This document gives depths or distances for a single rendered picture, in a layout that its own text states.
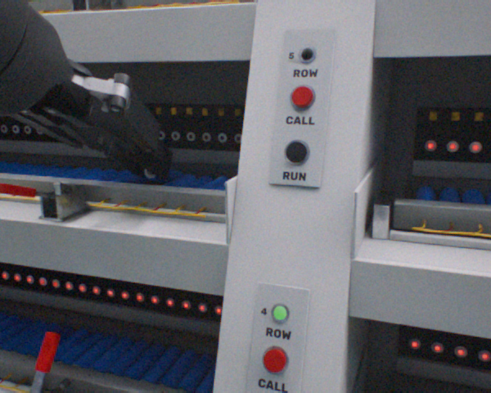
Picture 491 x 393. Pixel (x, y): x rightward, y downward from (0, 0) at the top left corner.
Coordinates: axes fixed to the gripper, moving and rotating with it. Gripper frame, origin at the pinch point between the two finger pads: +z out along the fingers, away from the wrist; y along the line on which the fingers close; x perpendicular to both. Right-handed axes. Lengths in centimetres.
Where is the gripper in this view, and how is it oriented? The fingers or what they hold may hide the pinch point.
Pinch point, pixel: (140, 153)
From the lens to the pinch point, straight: 50.5
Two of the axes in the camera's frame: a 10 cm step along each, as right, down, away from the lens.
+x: -1.6, 9.6, -2.3
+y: -9.4, -0.8, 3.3
